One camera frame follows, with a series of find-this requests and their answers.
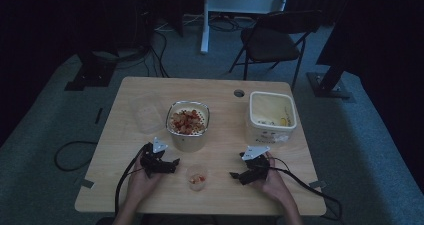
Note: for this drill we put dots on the black folding chair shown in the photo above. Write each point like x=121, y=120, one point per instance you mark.
x=270, y=45

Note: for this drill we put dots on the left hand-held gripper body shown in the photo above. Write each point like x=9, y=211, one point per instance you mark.
x=154, y=161

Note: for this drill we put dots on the clear plastic lid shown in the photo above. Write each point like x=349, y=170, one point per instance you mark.
x=148, y=115

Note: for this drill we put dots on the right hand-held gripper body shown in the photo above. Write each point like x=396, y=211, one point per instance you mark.
x=256, y=170

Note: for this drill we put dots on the grey tape piece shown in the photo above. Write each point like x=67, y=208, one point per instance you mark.
x=87, y=183
x=317, y=184

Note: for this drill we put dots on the person's right hand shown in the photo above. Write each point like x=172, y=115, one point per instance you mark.
x=275, y=181

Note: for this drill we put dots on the black stand base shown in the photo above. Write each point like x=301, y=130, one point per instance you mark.
x=328, y=85
x=91, y=75

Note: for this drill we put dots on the cream square plastic bucket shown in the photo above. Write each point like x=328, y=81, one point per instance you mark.
x=266, y=135

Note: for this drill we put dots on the black tape strip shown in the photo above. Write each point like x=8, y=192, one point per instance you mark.
x=98, y=115

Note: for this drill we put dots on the pile of small red fruits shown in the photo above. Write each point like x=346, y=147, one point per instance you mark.
x=186, y=122

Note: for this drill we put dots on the white desk frame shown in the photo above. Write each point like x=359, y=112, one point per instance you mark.
x=233, y=3

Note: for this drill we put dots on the small clear plastic cup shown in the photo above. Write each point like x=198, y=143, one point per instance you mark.
x=196, y=186

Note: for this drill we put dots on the round bowl of food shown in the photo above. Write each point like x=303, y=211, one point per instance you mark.
x=188, y=143

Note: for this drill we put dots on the red fruit pieces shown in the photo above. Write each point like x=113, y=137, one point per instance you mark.
x=197, y=179

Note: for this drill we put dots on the white perforated strainer basket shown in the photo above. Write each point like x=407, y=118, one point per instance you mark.
x=200, y=113

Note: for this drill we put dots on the yellow scrap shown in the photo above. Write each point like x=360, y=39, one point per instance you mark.
x=284, y=121

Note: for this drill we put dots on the person's left hand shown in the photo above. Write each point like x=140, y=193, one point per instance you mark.
x=141, y=183

